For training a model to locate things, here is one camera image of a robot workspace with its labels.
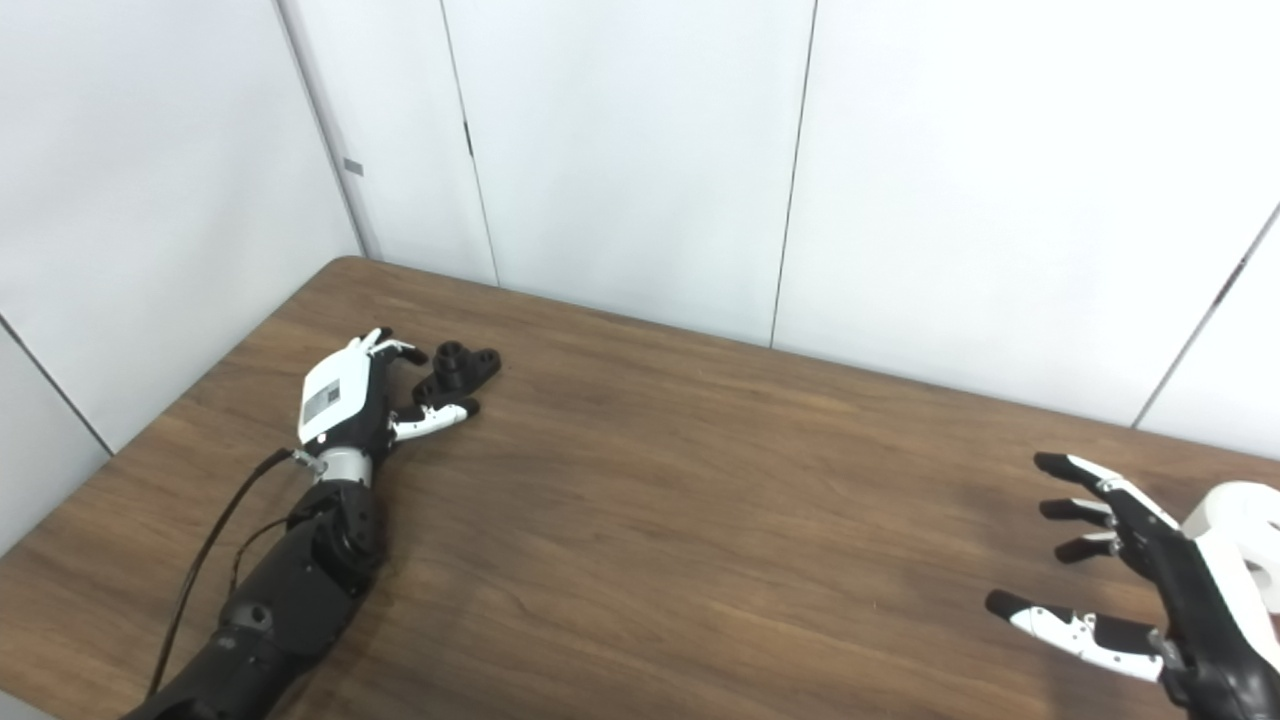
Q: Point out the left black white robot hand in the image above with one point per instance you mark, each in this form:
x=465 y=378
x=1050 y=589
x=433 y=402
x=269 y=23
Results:
x=340 y=405

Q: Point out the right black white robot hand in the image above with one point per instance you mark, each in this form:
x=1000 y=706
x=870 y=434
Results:
x=1200 y=610

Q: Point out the round white plastic piece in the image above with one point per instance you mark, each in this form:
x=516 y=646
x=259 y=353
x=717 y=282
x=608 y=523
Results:
x=1245 y=525

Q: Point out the black plastic holder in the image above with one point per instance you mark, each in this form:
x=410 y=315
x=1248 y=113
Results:
x=458 y=370

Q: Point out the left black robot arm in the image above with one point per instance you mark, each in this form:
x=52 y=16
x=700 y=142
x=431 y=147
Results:
x=290 y=590

